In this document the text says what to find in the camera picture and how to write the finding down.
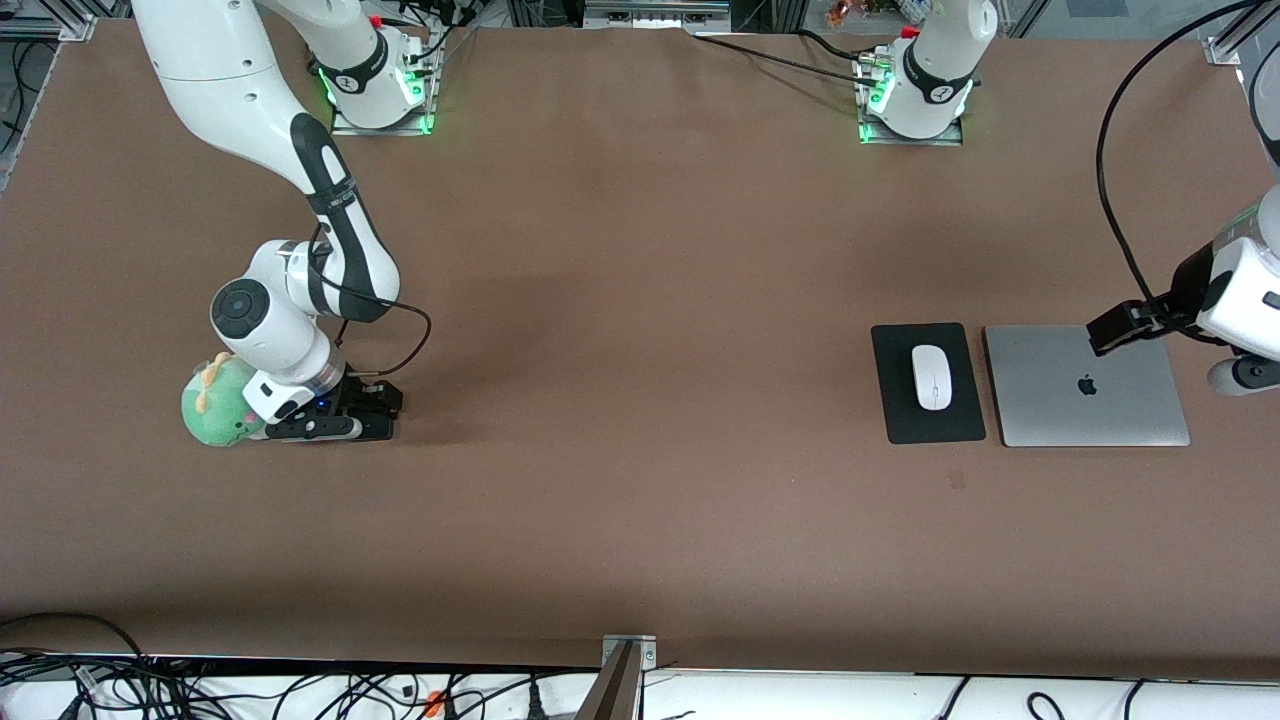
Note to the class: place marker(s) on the metal table edge bracket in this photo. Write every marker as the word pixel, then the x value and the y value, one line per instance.
pixel 628 650

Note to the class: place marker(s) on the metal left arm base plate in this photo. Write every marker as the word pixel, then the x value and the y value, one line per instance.
pixel 915 140

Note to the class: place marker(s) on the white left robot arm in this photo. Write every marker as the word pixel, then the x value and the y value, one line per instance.
pixel 935 70

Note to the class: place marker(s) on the white computer mouse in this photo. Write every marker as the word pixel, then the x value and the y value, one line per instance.
pixel 932 378

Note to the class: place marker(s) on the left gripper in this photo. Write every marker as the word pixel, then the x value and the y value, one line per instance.
pixel 1186 291

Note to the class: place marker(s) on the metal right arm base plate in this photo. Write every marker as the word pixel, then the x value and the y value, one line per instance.
pixel 385 127

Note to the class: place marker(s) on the black mouse pad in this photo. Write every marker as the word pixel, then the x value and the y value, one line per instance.
pixel 895 400

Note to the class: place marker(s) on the aluminium frame post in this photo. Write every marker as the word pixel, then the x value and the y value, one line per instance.
pixel 608 695

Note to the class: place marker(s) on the green plush toy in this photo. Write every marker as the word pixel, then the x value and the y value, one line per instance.
pixel 215 415

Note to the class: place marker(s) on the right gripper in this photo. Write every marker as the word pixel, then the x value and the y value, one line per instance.
pixel 362 395

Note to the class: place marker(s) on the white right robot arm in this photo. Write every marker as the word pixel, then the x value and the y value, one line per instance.
pixel 230 90

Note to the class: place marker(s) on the silver laptop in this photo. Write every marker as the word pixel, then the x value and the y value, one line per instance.
pixel 1085 410

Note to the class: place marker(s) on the aluminium corner frame profile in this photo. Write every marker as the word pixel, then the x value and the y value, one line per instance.
pixel 50 20

